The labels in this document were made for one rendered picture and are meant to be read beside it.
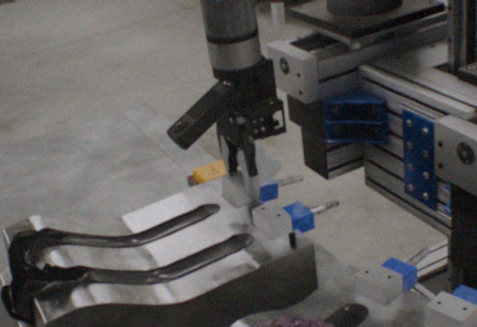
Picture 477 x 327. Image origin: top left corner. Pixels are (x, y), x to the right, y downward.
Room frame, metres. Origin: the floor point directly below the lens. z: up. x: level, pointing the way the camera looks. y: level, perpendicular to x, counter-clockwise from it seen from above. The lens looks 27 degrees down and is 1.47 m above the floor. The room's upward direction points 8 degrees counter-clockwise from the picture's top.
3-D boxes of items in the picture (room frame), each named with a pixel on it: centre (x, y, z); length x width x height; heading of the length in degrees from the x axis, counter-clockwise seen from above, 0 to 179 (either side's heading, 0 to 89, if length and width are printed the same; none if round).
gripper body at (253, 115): (1.02, -0.03, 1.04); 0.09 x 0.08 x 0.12; 113
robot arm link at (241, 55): (1.02, -0.02, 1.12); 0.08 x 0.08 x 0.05
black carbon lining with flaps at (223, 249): (0.87, 0.17, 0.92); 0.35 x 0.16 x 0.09; 113
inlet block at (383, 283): (0.80, -0.19, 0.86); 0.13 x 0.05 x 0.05; 131
